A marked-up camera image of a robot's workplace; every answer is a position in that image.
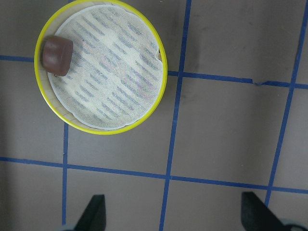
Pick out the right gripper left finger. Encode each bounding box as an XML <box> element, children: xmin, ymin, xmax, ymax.
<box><xmin>73</xmin><ymin>194</ymin><xmax>106</xmax><ymax>231</ymax></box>

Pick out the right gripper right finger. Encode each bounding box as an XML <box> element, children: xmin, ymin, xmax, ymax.
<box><xmin>241</xmin><ymin>192</ymin><xmax>286</xmax><ymax>231</ymax></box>

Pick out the yellow steamer layer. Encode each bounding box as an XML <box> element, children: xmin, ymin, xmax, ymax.
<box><xmin>34</xmin><ymin>0</ymin><xmax>167</xmax><ymax>135</ymax></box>

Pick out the brown steamed bun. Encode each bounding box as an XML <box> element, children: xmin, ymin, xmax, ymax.
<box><xmin>42</xmin><ymin>36</ymin><xmax>73</xmax><ymax>77</ymax></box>

